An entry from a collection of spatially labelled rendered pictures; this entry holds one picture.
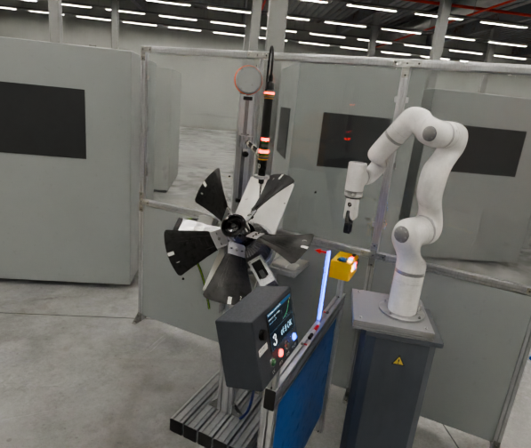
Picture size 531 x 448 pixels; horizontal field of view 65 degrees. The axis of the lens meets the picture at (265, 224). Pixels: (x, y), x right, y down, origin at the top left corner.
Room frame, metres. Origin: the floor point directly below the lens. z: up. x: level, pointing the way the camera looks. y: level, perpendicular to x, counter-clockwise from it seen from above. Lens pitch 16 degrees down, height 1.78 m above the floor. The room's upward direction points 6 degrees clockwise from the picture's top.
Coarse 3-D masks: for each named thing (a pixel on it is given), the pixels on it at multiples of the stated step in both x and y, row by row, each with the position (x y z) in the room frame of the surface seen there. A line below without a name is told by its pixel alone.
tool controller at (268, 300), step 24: (264, 288) 1.16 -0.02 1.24; (288, 288) 1.14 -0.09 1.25; (240, 312) 0.99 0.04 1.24; (264, 312) 0.98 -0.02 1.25; (288, 312) 1.10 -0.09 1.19; (240, 336) 0.92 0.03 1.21; (264, 336) 0.93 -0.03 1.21; (288, 336) 1.08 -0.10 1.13; (240, 360) 0.92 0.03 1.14; (264, 360) 0.93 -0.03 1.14; (240, 384) 0.92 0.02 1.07; (264, 384) 0.91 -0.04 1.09
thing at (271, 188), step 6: (276, 174) 2.06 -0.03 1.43; (270, 180) 2.05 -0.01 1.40; (276, 180) 2.00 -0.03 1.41; (282, 180) 1.96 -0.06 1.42; (288, 180) 1.93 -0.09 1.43; (270, 186) 1.99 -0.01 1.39; (276, 186) 1.95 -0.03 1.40; (282, 186) 1.92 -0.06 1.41; (264, 192) 2.00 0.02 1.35; (270, 192) 1.93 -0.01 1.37; (276, 192) 1.90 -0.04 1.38; (264, 198) 1.92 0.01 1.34; (258, 204) 1.90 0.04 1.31; (252, 210) 1.94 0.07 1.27
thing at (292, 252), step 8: (264, 240) 1.76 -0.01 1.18; (272, 240) 1.76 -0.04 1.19; (280, 240) 1.77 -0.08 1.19; (288, 240) 1.77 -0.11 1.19; (296, 240) 1.77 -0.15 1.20; (272, 248) 1.71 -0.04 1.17; (280, 248) 1.71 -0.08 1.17; (288, 248) 1.71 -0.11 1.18; (296, 248) 1.71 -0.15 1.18; (304, 248) 1.71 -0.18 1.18; (288, 256) 1.66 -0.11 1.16; (296, 256) 1.66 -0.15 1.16
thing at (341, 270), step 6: (342, 252) 2.03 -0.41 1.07; (336, 258) 1.94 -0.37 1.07; (348, 258) 1.95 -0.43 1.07; (354, 258) 1.96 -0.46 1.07; (336, 264) 1.89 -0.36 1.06; (342, 264) 1.88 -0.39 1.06; (348, 264) 1.87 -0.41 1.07; (330, 270) 1.90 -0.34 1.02; (336, 270) 1.89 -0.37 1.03; (342, 270) 1.88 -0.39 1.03; (348, 270) 1.87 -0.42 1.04; (354, 270) 1.96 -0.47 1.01; (330, 276) 1.90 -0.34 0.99; (336, 276) 1.89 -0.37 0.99; (342, 276) 1.88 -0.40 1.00; (348, 276) 1.87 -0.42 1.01
